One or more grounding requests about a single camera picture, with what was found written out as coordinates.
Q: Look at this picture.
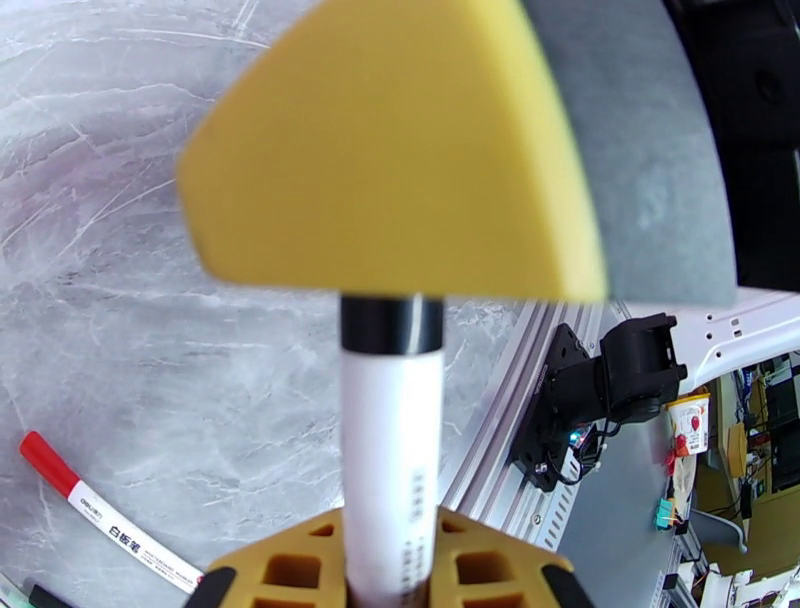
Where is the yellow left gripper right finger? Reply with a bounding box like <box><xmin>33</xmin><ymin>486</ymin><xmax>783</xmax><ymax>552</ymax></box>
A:
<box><xmin>431</xmin><ymin>506</ymin><xmax>595</xmax><ymax>608</ymax></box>

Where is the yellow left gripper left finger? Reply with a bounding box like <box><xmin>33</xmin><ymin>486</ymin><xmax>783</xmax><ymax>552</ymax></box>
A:
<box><xmin>187</xmin><ymin>506</ymin><xmax>348</xmax><ymax>608</ymax></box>

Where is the white marker with black cap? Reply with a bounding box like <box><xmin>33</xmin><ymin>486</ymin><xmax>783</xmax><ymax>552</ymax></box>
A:
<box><xmin>339</xmin><ymin>293</ymin><xmax>446</xmax><ymax>608</ymax></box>

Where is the white marker with red cap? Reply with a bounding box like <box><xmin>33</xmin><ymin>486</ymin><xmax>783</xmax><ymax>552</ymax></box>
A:
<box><xmin>18</xmin><ymin>429</ymin><xmax>208</xmax><ymax>595</ymax></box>

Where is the white pen with black ends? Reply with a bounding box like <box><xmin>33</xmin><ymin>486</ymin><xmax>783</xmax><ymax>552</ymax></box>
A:
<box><xmin>23</xmin><ymin>577</ymin><xmax>73</xmax><ymax>608</ymax></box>

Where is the small circuit board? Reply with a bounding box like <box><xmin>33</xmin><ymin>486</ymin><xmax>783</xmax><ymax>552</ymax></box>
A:
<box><xmin>559</xmin><ymin>419</ymin><xmax>601</xmax><ymax>467</ymax></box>

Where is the white cup with red print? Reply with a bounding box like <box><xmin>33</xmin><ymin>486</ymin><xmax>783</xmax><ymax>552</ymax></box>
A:
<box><xmin>664</xmin><ymin>390</ymin><xmax>714</xmax><ymax>458</ymax></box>

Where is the perforated metal cable tray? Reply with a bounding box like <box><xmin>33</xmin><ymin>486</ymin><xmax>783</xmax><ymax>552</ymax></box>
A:
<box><xmin>499</xmin><ymin>456</ymin><xmax>604</xmax><ymax>561</ymax></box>

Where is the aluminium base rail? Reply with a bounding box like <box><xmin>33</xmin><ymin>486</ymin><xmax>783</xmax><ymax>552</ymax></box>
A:
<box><xmin>437</xmin><ymin>298</ymin><xmax>633</xmax><ymax>564</ymax></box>

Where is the teal cable connector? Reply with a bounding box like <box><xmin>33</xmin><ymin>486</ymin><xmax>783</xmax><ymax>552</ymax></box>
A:
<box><xmin>652</xmin><ymin>498</ymin><xmax>681</xmax><ymax>534</ymax></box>

